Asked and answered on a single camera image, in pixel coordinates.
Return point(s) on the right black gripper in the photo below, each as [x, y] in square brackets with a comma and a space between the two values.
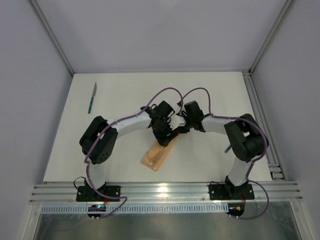
[185, 127]

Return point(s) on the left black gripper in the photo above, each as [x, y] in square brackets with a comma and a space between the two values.
[164, 135]

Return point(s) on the orange cloth napkin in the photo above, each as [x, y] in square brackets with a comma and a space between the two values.
[156, 155]

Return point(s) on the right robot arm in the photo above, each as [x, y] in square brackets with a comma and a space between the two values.
[247, 142]

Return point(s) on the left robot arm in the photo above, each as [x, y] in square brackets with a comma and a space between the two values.
[98, 141]

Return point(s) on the left small controller board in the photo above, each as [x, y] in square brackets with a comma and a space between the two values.
[96, 211]

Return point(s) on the right small connector board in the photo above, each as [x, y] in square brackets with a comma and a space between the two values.
[235, 210]

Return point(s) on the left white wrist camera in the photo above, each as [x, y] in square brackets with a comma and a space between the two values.
[176, 121]

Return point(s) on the fork with green handle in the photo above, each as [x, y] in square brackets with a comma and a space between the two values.
[228, 149]

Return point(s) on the aluminium front rail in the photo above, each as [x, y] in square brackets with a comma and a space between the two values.
[159, 192]

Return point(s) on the aluminium rail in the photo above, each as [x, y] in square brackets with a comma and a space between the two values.
[159, 192]
[276, 170]

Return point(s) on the slotted grey cable duct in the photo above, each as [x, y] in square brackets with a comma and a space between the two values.
[135, 208]

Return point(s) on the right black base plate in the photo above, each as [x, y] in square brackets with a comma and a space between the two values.
[226, 191]

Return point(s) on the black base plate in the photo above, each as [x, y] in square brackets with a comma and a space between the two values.
[226, 191]
[86, 194]

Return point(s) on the knife with green handle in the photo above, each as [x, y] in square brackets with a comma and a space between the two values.
[92, 98]

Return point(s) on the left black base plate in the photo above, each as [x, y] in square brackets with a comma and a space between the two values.
[86, 194]

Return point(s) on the right side aluminium rail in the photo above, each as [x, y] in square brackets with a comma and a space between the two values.
[276, 170]

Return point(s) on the right aluminium frame post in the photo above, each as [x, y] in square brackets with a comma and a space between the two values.
[272, 33]

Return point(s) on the aluminium frame post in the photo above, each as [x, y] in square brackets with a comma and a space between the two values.
[272, 33]
[51, 35]

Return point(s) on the left aluminium frame post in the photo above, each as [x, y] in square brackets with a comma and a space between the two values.
[51, 35]

